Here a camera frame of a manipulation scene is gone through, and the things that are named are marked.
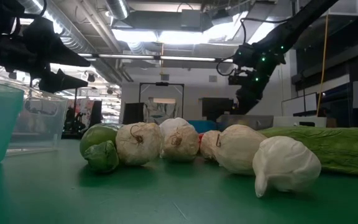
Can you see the white garlic bulb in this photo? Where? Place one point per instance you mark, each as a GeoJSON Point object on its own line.
{"type": "Point", "coordinates": [171, 124]}
{"type": "Point", "coordinates": [286, 165]}

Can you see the black monitor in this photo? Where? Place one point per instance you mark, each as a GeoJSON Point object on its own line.
{"type": "Point", "coordinates": [133, 112]}
{"type": "Point", "coordinates": [217, 107]}

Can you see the small green cabbage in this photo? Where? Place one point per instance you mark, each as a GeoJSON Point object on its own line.
{"type": "Point", "coordinates": [102, 157]}

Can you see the clear plastic bin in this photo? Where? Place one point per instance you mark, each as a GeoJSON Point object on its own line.
{"type": "Point", "coordinates": [247, 121]}
{"type": "Point", "coordinates": [42, 130]}

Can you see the blue plastic bin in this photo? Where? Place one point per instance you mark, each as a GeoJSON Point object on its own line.
{"type": "Point", "coordinates": [207, 126]}

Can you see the red chili pepper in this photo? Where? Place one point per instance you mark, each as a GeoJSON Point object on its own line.
{"type": "Point", "coordinates": [201, 137]}

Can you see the long ceiling strip light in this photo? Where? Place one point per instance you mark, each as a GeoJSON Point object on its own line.
{"type": "Point", "coordinates": [186, 58]}

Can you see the white board panel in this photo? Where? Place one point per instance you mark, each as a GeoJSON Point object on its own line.
{"type": "Point", "coordinates": [300, 104]}

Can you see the grey ceiling ventilation unit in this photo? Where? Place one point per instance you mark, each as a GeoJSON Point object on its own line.
{"type": "Point", "coordinates": [191, 19]}

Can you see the silver round air duct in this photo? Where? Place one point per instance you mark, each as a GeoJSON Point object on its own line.
{"type": "Point", "coordinates": [117, 9]}

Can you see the white plastic bin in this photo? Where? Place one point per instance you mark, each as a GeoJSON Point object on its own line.
{"type": "Point", "coordinates": [284, 121]}

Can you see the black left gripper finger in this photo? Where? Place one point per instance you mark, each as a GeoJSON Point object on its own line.
{"type": "Point", "coordinates": [45, 43]}
{"type": "Point", "coordinates": [61, 82]}

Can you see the black gantry frame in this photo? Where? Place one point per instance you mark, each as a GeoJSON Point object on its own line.
{"type": "Point", "coordinates": [162, 83]}

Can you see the long green cucumber toy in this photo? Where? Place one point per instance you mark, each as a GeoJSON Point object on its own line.
{"type": "Point", "coordinates": [346, 149]}

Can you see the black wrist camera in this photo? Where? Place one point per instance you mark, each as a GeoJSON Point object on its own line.
{"type": "Point", "coordinates": [238, 78]}

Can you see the black upright panel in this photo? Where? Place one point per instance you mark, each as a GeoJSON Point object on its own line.
{"type": "Point", "coordinates": [95, 112]}

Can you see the black frame stand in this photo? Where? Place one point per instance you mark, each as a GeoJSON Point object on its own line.
{"type": "Point", "coordinates": [76, 105]}

